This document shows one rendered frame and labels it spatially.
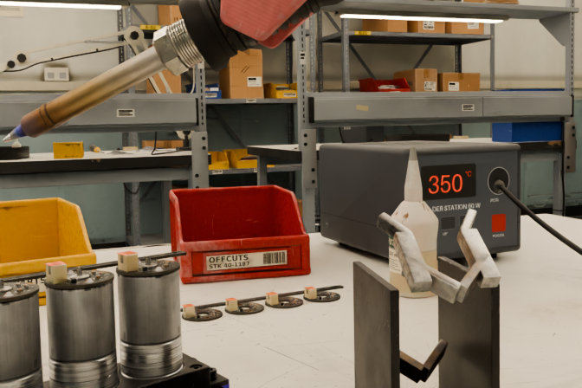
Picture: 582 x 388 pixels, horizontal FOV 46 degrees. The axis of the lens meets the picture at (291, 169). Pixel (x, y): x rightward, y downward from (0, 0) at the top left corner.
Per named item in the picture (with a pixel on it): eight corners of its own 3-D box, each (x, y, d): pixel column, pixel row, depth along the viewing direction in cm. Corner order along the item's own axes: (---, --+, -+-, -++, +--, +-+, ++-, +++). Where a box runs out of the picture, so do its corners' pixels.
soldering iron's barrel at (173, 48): (25, 151, 22) (201, 58, 21) (3, 106, 22) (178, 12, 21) (47, 149, 23) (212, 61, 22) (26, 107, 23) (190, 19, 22)
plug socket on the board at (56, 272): (74, 281, 25) (74, 262, 25) (51, 285, 24) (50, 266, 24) (67, 277, 25) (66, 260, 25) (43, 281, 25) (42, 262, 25)
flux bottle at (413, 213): (404, 283, 49) (403, 145, 48) (448, 290, 47) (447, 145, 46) (379, 294, 46) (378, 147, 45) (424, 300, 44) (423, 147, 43)
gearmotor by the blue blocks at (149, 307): (194, 390, 27) (190, 263, 27) (138, 407, 26) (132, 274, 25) (165, 372, 29) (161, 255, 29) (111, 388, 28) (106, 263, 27)
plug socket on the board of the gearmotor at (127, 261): (145, 269, 27) (144, 252, 26) (124, 273, 26) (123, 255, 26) (135, 266, 27) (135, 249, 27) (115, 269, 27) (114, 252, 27)
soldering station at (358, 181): (524, 258, 57) (524, 143, 56) (407, 274, 52) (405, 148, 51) (418, 232, 70) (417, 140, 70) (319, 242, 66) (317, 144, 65)
